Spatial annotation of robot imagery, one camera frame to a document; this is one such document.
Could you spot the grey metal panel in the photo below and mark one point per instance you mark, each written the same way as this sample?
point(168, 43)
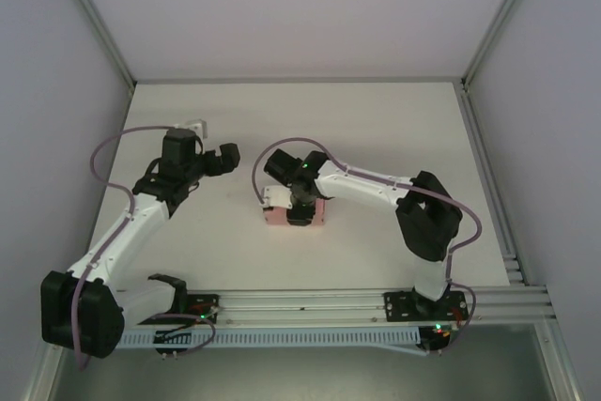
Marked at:
point(300, 373)

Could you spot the aluminium frame post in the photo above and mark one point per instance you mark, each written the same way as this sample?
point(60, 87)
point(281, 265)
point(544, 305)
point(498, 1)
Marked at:
point(504, 16)
point(94, 16)

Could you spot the aluminium cross rail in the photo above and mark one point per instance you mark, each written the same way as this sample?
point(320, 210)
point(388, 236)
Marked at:
point(300, 302)

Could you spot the pink cloth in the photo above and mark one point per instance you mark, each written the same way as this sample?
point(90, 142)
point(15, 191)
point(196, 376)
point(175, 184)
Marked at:
point(274, 218)

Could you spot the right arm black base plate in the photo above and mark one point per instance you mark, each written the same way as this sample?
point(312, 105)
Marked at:
point(399, 307)

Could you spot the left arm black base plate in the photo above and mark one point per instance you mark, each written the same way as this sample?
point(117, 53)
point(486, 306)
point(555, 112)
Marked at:
point(206, 301)

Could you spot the aluminium side rail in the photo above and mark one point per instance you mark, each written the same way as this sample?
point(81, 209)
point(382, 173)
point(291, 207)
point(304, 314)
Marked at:
point(488, 175)

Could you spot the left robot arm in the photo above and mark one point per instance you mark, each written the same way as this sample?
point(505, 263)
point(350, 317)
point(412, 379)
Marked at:
point(117, 236)

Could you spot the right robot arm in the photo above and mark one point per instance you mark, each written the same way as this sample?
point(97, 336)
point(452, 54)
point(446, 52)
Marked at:
point(366, 185)

